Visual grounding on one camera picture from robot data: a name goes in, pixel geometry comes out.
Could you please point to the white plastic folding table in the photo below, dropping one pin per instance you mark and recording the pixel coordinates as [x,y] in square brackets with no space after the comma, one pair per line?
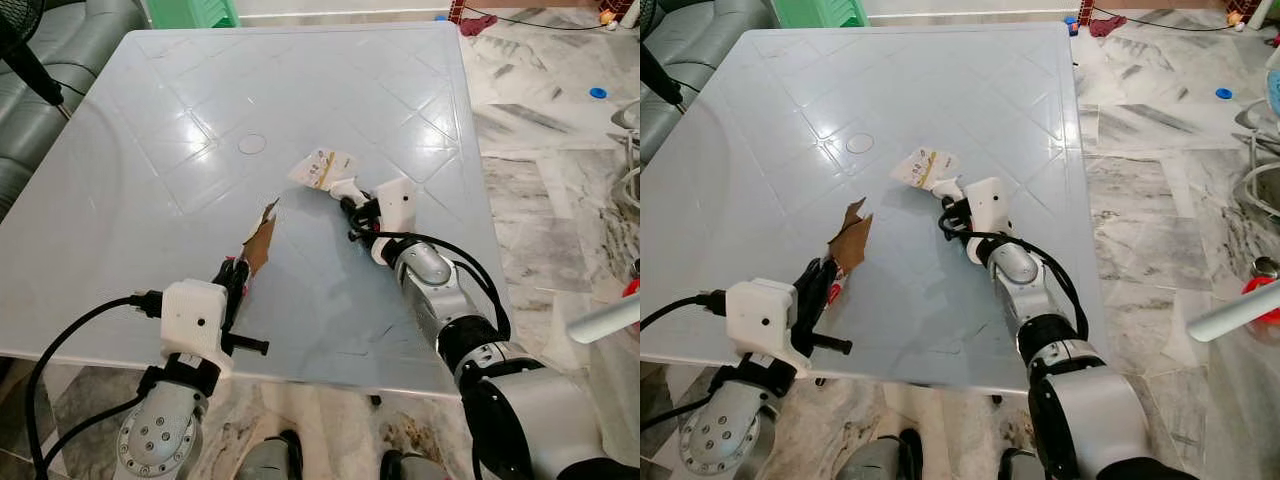
[800,150]
[200,150]

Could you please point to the white wrapper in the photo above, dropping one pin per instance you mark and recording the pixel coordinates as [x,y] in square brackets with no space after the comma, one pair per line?
[925,168]
[322,168]

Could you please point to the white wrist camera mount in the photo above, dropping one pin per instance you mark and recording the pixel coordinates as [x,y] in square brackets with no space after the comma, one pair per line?
[398,205]
[195,325]
[762,322]
[990,205]

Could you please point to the grey right robot foot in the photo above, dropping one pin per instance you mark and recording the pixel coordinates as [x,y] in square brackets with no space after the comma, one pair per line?
[1018,468]
[420,468]

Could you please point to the grey-green leather sofa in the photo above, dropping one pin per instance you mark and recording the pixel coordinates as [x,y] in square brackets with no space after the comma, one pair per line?
[700,40]
[70,40]

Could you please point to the grey left robot foot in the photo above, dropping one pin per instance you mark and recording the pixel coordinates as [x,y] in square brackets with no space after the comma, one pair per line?
[880,460]
[270,460]

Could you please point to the brown cardboard piece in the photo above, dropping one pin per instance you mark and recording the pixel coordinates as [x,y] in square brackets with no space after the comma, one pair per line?
[852,240]
[262,240]

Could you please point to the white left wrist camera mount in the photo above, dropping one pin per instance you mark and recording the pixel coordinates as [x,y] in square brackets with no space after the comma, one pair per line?
[762,322]
[195,325]

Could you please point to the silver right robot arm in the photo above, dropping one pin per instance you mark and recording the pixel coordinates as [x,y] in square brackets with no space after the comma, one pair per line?
[1060,350]
[470,340]

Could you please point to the green plastic stool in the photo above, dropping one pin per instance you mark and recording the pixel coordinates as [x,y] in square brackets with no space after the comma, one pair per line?
[195,12]
[820,12]

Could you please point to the dark red cloth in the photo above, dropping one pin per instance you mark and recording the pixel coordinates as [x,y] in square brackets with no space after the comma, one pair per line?
[478,23]
[1108,26]

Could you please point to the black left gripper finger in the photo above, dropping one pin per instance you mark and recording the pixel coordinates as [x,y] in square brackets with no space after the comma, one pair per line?
[804,280]
[240,278]
[824,280]
[222,280]

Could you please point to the small white table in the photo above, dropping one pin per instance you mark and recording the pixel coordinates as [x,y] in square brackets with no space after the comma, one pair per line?
[1235,312]
[605,320]

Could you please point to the grey robot foot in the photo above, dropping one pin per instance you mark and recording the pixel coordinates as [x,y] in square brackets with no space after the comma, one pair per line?
[1018,468]
[270,460]
[880,460]
[420,468]

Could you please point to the black standing fan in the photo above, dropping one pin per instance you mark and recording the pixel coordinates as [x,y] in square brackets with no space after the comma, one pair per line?
[25,60]
[660,75]

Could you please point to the baby bouncer seat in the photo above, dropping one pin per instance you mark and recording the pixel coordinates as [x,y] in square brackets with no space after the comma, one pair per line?
[1262,180]
[630,180]

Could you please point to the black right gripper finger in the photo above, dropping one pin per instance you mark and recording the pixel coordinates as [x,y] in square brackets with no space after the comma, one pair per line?
[352,204]
[950,202]

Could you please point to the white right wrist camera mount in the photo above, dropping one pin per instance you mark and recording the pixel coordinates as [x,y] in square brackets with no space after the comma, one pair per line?
[990,205]
[398,205]

